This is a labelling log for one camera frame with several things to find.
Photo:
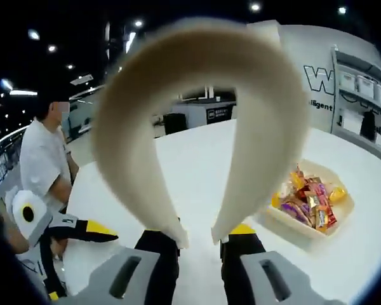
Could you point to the white cardboard box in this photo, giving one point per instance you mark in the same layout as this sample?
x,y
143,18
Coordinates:
x,y
349,120

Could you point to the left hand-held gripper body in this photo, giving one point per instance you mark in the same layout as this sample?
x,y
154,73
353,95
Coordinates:
x,y
28,213

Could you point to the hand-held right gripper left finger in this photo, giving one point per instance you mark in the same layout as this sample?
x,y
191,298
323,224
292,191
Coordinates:
x,y
165,273

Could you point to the black floor sign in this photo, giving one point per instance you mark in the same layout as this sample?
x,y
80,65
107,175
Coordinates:
x,y
220,115

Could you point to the pile of food packets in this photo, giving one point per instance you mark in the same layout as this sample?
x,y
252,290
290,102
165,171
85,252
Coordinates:
x,y
304,203

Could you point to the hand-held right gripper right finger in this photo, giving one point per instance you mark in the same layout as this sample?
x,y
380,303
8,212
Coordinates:
x,y
244,273

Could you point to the beige food container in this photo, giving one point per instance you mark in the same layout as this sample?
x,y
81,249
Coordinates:
x,y
292,222

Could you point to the person's head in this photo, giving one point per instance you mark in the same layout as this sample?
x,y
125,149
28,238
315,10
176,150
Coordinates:
x,y
44,108

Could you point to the black office chair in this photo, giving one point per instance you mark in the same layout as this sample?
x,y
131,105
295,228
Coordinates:
x,y
174,124

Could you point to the grey metal shelving unit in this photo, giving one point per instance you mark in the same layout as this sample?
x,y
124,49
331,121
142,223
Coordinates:
x,y
333,95

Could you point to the row of white storage boxes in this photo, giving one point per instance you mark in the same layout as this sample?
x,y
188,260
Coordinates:
x,y
365,85

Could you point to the black backpack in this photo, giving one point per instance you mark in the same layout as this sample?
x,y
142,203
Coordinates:
x,y
368,125

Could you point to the person's left hand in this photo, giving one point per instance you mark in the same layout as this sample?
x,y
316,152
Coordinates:
x,y
59,249

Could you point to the beige food tongs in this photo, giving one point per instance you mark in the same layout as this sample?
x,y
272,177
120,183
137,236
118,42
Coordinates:
x,y
120,111

